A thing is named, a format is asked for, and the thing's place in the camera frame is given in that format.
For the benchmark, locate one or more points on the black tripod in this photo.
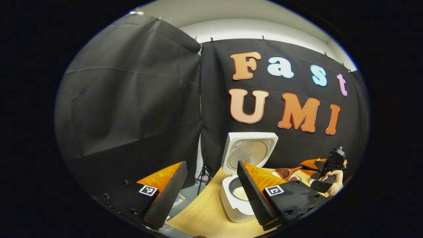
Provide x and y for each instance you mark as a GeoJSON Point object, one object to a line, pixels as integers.
{"type": "Point", "coordinates": [204, 172]}

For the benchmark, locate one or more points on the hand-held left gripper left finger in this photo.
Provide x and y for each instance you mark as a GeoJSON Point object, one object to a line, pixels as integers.
{"type": "Point", "coordinates": [172, 195]}

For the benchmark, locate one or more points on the white rice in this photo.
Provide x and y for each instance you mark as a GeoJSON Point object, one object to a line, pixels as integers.
{"type": "Point", "coordinates": [239, 193]}

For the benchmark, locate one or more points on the brown wooden spoon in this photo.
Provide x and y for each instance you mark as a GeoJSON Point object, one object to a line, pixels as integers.
{"type": "Point", "coordinates": [281, 172]}

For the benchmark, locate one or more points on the white rice cooker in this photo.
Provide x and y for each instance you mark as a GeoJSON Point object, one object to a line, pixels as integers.
{"type": "Point", "coordinates": [231, 211]}

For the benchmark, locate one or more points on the black backdrop cloth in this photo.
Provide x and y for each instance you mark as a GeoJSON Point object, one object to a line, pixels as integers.
{"type": "Point", "coordinates": [132, 115]}

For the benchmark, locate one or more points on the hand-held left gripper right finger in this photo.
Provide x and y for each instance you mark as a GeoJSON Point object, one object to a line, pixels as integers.
{"type": "Point", "coordinates": [252, 195]}

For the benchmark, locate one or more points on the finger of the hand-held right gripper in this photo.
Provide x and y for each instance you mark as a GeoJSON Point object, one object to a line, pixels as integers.
{"type": "Point", "coordinates": [309, 172]}
{"type": "Point", "coordinates": [312, 163]}

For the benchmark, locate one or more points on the small blue object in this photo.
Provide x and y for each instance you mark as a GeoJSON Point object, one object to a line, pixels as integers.
{"type": "Point", "coordinates": [178, 201]}

